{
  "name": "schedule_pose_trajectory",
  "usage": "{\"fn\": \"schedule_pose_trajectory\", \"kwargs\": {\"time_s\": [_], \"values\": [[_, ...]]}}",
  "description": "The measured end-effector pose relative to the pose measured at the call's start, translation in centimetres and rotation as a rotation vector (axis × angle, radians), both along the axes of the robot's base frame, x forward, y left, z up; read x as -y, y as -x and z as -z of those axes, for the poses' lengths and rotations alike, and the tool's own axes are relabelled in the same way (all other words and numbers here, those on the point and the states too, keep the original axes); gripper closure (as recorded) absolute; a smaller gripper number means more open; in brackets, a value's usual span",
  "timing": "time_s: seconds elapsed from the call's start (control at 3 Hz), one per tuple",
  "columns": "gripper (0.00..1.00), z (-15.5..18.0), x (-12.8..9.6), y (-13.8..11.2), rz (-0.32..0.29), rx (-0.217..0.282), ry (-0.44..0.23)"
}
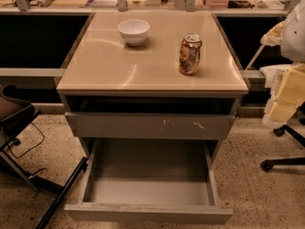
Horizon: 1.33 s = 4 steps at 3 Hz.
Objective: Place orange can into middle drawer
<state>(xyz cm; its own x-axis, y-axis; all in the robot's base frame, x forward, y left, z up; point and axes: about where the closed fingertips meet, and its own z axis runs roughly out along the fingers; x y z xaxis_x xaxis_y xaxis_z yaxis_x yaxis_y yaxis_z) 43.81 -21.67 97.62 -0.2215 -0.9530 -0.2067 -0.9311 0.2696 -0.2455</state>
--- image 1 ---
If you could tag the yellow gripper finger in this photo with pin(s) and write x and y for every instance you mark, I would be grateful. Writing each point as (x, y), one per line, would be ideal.
(273, 36)
(287, 95)

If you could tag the orange soda can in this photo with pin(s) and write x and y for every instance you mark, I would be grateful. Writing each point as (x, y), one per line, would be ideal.
(190, 51)

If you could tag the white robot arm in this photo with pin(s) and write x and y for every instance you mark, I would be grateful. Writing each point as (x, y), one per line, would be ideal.
(293, 35)

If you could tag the grey drawer cabinet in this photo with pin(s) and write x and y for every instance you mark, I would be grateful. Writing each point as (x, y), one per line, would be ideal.
(106, 75)

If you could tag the open grey lower drawer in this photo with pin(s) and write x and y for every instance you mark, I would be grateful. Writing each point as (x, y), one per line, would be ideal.
(157, 180)

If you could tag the closed grey upper drawer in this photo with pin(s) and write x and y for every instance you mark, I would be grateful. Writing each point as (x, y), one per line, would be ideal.
(160, 126)

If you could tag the white ceramic bowl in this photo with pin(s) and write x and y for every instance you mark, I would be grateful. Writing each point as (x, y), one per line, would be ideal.
(134, 31)

